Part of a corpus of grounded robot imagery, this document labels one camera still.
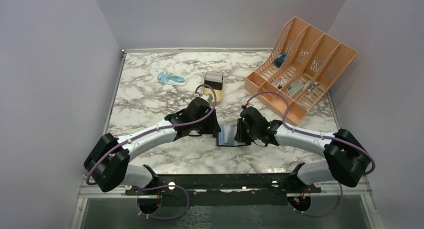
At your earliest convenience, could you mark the small box in rack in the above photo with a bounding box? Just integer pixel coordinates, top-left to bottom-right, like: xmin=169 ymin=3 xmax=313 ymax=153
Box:
xmin=271 ymin=78 xmax=288 ymax=89

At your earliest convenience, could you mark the purple cable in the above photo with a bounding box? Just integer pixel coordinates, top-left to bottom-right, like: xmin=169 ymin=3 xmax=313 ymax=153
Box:
xmin=245 ymin=91 xmax=377 ymax=218
xmin=85 ymin=84 xmax=218 ymax=220

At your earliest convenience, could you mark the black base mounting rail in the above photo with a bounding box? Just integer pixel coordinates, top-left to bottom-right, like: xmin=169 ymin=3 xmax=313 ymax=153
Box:
xmin=125 ymin=173 xmax=322 ymax=207

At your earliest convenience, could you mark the orange file organizer rack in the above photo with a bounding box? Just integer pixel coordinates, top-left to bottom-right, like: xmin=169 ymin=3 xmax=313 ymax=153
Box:
xmin=244 ymin=16 xmax=358 ymax=125

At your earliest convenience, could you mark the blue blister pack item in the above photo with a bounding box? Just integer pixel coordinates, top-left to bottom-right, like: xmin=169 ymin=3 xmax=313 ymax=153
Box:
xmin=156 ymin=71 xmax=188 ymax=87

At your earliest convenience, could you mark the blue round object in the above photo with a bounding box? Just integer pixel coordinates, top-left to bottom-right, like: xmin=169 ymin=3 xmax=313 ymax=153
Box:
xmin=274 ymin=53 xmax=287 ymax=68

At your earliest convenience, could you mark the black credit card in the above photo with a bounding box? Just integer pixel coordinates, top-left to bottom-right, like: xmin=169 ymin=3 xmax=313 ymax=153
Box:
xmin=204 ymin=79 xmax=223 ymax=91

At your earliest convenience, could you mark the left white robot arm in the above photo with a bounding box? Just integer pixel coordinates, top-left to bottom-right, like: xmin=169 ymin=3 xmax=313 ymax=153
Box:
xmin=83 ymin=94 xmax=221 ymax=195

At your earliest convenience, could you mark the grey pouch in rack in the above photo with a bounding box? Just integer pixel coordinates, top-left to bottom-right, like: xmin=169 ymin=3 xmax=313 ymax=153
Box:
xmin=286 ymin=82 xmax=305 ymax=99

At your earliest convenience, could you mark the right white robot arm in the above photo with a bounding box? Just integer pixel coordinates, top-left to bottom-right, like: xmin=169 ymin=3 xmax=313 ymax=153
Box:
xmin=234 ymin=106 xmax=372 ymax=193

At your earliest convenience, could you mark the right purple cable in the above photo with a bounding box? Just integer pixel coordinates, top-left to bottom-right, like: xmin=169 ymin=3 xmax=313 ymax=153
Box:
xmin=245 ymin=91 xmax=377 ymax=218

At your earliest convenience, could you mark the black card holder wallet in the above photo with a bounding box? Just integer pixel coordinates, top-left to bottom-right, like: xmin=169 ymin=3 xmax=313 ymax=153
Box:
xmin=216 ymin=124 xmax=241 ymax=147

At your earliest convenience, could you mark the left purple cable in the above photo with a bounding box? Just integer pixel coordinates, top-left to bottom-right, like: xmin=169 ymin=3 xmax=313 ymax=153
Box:
xmin=85 ymin=84 xmax=218 ymax=220

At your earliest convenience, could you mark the gold oval tray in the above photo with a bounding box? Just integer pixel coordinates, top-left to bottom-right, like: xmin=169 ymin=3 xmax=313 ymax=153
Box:
xmin=201 ymin=71 xmax=224 ymax=106

